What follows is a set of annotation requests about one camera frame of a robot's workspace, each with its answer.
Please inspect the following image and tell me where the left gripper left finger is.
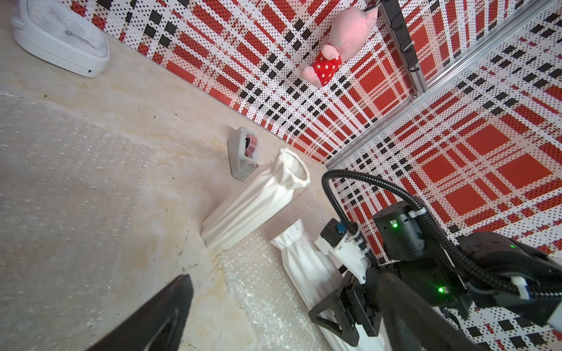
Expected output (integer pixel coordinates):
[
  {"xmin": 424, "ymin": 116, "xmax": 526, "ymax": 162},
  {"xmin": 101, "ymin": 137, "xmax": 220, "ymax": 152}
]
[{"xmin": 89, "ymin": 274, "xmax": 194, "ymax": 350}]

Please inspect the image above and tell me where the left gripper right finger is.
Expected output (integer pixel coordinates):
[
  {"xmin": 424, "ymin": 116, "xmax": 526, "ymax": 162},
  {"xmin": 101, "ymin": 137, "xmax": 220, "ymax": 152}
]
[{"xmin": 370, "ymin": 268, "xmax": 480, "ymax": 350}]

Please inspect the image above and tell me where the black hook rail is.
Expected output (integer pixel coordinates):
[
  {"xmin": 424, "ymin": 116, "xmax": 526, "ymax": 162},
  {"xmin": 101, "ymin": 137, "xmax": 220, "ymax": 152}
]
[{"xmin": 380, "ymin": 0, "xmax": 427, "ymax": 97}]

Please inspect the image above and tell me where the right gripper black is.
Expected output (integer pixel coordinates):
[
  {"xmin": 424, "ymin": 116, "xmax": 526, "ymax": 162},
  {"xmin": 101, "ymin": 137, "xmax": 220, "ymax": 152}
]
[{"xmin": 309, "ymin": 201, "xmax": 472, "ymax": 347}]

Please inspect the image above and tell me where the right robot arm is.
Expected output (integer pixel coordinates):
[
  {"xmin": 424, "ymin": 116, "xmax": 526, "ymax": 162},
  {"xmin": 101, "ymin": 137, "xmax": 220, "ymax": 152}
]
[{"xmin": 309, "ymin": 170, "xmax": 561, "ymax": 350}]

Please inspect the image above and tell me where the large white ribbed vase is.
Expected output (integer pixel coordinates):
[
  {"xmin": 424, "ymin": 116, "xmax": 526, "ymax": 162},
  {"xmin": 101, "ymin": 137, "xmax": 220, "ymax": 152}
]
[{"xmin": 270, "ymin": 218, "xmax": 392, "ymax": 351}]

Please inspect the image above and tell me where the white alarm clock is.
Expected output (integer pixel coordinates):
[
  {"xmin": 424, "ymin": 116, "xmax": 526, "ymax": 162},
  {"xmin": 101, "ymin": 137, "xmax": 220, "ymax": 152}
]
[{"xmin": 10, "ymin": 0, "xmax": 110, "ymax": 78}]

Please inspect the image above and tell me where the pink pig plush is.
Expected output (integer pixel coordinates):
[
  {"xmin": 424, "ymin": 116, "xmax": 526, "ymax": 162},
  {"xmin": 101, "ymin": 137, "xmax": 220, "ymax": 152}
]
[{"xmin": 301, "ymin": 5, "xmax": 378, "ymax": 88}]

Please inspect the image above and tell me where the small white ribbed vase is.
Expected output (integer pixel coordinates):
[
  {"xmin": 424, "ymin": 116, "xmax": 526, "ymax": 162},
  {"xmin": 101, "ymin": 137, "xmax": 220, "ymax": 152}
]
[{"xmin": 201, "ymin": 148, "xmax": 310, "ymax": 252}]

